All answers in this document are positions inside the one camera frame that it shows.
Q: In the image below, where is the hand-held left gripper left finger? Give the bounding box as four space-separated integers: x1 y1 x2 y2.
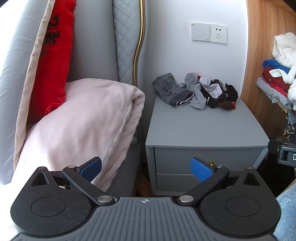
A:
30 156 116 207

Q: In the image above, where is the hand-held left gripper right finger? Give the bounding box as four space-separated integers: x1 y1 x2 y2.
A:
177 157 263 207

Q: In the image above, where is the brown sock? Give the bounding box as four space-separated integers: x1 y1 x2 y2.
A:
217 100 234 111

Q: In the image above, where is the black sock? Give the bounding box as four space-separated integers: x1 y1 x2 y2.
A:
224 84 239 102
201 88 220 109

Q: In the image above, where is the grey sock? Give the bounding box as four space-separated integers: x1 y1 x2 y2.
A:
184 73 207 111

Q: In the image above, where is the white sock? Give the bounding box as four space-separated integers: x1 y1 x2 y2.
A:
199 77 224 99

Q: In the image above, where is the patterned grey underwear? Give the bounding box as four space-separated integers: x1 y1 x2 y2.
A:
152 72 194 108

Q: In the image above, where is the black bag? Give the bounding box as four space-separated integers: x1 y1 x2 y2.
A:
282 125 296 140

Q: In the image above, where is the teal tassel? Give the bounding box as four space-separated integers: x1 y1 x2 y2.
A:
286 108 296 127

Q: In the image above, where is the dark grey bed base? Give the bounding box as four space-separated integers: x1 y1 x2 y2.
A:
102 131 142 198

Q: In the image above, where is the pink blanket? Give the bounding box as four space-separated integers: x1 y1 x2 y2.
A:
20 78 146 193

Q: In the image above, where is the grey nightstand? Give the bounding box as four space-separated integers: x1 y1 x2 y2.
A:
145 94 270 197

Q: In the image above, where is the light blue fluffy rug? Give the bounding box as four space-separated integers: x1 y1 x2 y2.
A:
275 183 296 241

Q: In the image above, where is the red garment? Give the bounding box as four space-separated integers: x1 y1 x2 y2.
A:
262 67 292 93

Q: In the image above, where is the blue garment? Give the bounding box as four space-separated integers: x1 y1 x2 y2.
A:
262 59 292 75

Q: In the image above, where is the white fluffy garment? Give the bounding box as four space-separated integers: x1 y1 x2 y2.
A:
272 32 296 102

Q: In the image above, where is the wooden wardrobe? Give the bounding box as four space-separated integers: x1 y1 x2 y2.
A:
240 0 296 149

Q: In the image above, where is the cream pillow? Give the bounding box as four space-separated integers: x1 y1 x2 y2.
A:
13 0 56 172

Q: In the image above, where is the red embroidered cushion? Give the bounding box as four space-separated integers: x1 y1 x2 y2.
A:
27 0 77 124

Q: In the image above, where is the grey quilted headboard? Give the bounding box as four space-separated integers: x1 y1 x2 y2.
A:
65 0 151 98

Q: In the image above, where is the light grey pillow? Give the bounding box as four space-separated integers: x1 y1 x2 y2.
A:
0 0 50 186

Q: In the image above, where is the white wall socket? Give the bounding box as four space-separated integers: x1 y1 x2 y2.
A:
209 23 228 44

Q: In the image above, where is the white light switch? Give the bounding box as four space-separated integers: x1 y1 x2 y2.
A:
191 22 211 42

